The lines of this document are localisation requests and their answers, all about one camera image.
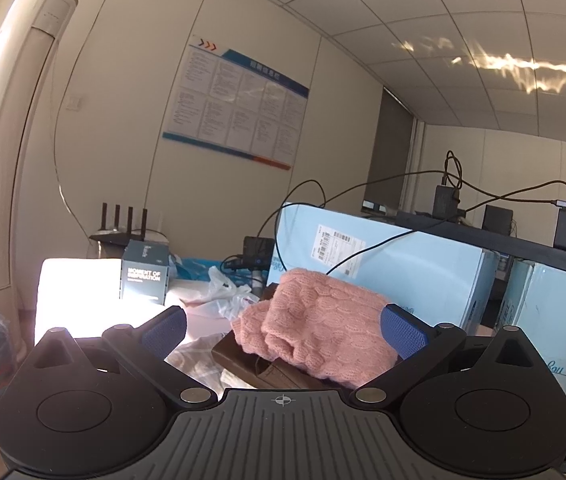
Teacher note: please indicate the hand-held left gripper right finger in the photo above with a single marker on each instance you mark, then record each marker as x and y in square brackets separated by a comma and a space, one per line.
[403, 332]

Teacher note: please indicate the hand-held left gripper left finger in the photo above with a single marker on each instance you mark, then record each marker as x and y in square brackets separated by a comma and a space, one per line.
[165, 330]

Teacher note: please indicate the pink knitted sweater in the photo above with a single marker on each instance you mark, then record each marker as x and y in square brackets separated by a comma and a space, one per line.
[323, 320]

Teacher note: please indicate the small dark teal box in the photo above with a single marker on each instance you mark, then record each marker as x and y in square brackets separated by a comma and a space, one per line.
[143, 275]

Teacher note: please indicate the light blue box with label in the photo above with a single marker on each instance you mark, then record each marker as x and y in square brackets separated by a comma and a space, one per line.
[413, 270]

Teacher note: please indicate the white plastic bag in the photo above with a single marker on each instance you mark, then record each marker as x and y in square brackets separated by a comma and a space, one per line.
[223, 292]

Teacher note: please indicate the blue white plastic packet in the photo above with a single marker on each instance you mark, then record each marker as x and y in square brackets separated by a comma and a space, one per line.
[198, 266]

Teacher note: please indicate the black router with antennas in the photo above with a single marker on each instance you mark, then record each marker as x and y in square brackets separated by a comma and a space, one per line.
[113, 236]

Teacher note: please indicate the small black device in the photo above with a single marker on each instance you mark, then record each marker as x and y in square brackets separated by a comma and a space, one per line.
[258, 250]

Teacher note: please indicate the large light blue cardboard box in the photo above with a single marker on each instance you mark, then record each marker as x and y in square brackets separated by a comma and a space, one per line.
[553, 320]

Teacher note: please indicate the dark desk partition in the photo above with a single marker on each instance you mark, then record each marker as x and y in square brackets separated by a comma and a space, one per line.
[513, 245]

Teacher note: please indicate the black speaker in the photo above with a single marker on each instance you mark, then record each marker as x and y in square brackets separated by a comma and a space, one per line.
[497, 220]

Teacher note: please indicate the grey roller blind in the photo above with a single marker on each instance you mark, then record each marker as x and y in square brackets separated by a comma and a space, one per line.
[390, 150]

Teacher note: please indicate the white standing air conditioner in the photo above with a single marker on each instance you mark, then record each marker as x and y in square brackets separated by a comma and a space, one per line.
[8, 135]

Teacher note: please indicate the wall poster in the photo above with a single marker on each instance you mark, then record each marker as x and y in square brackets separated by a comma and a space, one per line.
[233, 105]

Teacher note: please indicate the white wall switch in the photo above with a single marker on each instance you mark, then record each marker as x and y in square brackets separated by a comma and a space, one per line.
[74, 102]

